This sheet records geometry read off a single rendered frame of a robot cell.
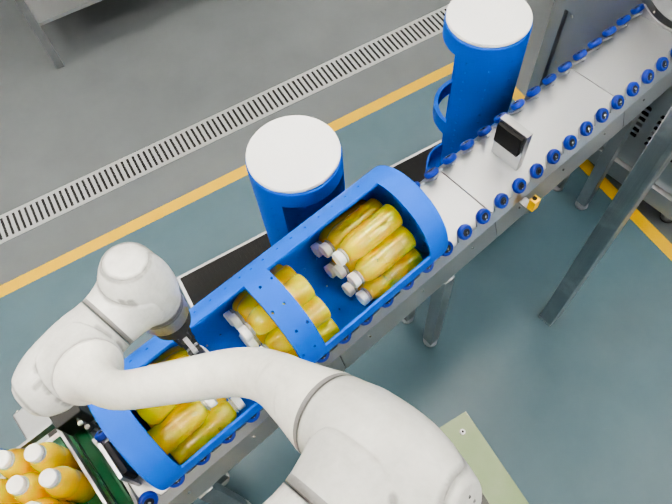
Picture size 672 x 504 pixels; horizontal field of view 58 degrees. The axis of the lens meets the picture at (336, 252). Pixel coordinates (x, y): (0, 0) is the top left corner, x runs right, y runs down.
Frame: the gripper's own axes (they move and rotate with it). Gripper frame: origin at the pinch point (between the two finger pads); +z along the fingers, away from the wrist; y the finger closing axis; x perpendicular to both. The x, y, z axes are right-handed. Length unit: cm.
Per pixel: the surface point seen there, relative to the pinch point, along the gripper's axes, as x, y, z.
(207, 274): -23, 74, 110
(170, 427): 14.0, -5.6, 11.0
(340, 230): -44.9, 5.9, 10.4
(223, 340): -6.8, 9.0, 25.6
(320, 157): -60, 33, 21
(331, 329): -27.7, -9.8, 17.8
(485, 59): -126, 29, 26
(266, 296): -18.9, 0.0, 1.0
